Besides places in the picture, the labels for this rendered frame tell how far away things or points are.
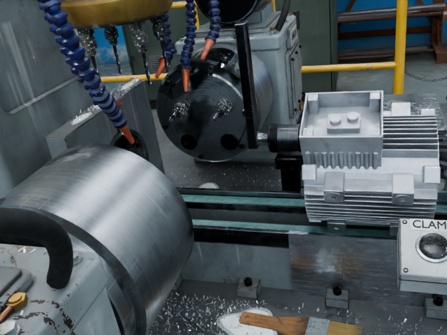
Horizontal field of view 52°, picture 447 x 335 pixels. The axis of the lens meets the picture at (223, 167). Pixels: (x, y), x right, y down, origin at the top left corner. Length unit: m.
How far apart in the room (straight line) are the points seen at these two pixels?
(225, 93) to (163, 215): 0.48
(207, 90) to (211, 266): 0.39
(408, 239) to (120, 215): 0.33
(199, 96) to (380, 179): 0.47
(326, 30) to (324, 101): 3.11
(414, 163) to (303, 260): 0.25
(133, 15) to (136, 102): 0.28
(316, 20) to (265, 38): 2.68
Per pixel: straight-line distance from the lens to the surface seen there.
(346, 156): 0.73
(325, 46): 3.90
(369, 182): 0.74
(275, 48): 1.20
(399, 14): 3.00
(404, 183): 0.73
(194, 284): 0.92
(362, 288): 0.85
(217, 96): 1.03
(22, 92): 0.90
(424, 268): 0.54
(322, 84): 3.99
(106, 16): 0.74
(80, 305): 0.41
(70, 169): 0.60
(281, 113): 1.25
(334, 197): 0.73
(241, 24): 0.88
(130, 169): 0.60
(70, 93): 0.99
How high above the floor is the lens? 1.39
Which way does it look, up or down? 26 degrees down
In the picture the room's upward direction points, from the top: 8 degrees counter-clockwise
